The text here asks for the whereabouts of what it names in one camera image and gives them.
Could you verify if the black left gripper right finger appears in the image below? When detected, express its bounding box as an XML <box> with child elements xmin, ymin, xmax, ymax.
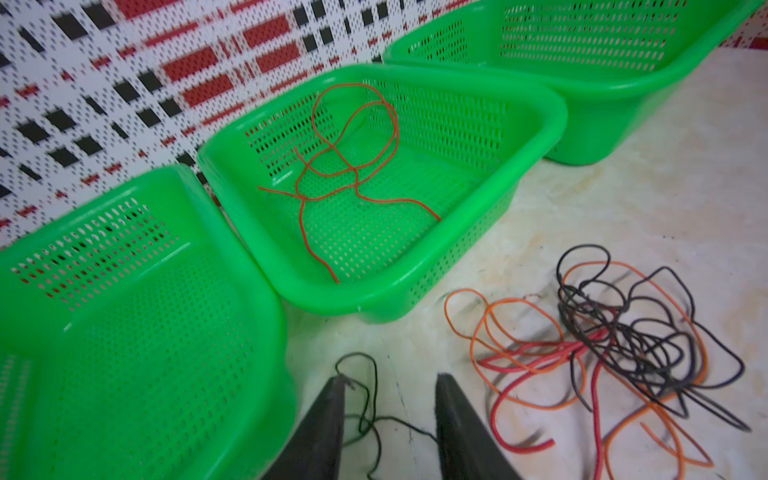
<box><xmin>435</xmin><ymin>373</ymin><xmax>521</xmax><ymax>480</ymax></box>

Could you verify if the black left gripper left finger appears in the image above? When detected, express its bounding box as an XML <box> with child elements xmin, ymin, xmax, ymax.
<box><xmin>262</xmin><ymin>375</ymin><xmax>349</xmax><ymax>480</ymax></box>

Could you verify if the pink red thick cable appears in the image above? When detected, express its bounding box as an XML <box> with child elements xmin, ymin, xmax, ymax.
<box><xmin>476</xmin><ymin>311</ymin><xmax>625</xmax><ymax>480</ymax></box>

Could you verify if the black thin cable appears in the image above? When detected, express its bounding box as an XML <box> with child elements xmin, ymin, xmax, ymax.
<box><xmin>333</xmin><ymin>243</ymin><xmax>752</xmax><ymax>480</ymax></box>

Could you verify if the red thin cable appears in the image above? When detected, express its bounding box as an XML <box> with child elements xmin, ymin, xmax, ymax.
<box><xmin>257</xmin><ymin>82</ymin><xmax>443</xmax><ymax>286</ymax></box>

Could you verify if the left green plastic basket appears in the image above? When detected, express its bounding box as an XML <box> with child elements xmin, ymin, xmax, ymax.
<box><xmin>1</xmin><ymin>165</ymin><xmax>297</xmax><ymax>479</ymax></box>

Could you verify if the green plastic basket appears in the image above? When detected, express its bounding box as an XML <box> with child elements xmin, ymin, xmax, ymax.
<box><xmin>383</xmin><ymin>1</ymin><xmax>761</xmax><ymax>166</ymax></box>
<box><xmin>1</xmin><ymin>165</ymin><xmax>297</xmax><ymax>479</ymax></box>
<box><xmin>198</xmin><ymin>64</ymin><xmax>568</xmax><ymax>323</ymax></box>

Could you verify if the middle green plastic basket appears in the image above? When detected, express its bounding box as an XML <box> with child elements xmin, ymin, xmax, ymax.
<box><xmin>198</xmin><ymin>64</ymin><xmax>568</xmax><ymax>323</ymax></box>

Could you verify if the right green plastic basket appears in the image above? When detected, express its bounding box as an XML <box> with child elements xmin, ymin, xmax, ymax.
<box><xmin>383</xmin><ymin>1</ymin><xmax>761</xmax><ymax>166</ymax></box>

